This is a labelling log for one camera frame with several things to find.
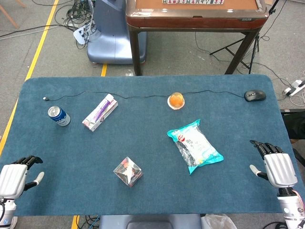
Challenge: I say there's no blue and white drink can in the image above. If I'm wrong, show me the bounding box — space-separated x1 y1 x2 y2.
47 105 71 128

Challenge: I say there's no white toothpaste box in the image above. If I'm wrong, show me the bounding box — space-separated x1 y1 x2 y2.
81 96 119 132

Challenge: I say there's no white power strip with plugs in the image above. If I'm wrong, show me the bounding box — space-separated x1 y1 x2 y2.
72 23 96 45

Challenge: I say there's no brown mahjong table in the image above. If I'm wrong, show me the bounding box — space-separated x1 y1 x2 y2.
125 0 270 76

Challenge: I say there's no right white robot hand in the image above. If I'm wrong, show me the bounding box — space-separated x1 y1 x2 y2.
249 140 298 189

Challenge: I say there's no blue felt table cloth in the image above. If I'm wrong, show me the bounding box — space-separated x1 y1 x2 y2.
0 74 301 217

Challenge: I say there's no clear plastic trash bag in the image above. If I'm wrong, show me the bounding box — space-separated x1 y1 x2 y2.
201 213 238 229

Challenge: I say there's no clear coffee capsule box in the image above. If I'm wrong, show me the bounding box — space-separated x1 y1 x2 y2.
112 156 144 188

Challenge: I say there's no orange jelly cup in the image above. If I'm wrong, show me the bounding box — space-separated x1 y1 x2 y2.
167 92 186 111

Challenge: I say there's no black side furniture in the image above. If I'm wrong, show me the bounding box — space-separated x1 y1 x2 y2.
280 108 305 140

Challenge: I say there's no chair with wooden legs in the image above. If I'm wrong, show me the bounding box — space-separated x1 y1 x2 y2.
0 0 27 30

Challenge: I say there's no row of face-up mahjong tiles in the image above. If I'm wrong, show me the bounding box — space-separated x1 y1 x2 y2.
163 0 224 5

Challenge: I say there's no black tripod stand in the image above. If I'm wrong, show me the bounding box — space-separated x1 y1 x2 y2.
209 0 280 74

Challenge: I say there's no black computer mouse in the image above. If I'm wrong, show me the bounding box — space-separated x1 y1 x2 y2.
244 89 267 103

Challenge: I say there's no purple and white toothpaste tube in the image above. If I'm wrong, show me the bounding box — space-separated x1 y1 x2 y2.
89 93 114 120

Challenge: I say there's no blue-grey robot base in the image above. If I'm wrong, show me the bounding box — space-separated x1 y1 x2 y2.
86 0 147 65

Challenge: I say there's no grey robot body base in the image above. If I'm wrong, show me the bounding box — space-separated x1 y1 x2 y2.
99 213 202 229

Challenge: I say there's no thin black mouse cable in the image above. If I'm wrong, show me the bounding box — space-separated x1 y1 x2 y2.
42 89 246 101

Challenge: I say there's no tangle of black floor cables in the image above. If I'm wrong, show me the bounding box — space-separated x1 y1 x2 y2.
54 0 97 50

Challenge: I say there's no blue and white plastic bag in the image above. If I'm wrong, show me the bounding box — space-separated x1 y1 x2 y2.
166 118 224 175

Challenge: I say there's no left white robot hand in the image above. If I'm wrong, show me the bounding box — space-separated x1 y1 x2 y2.
0 155 45 199

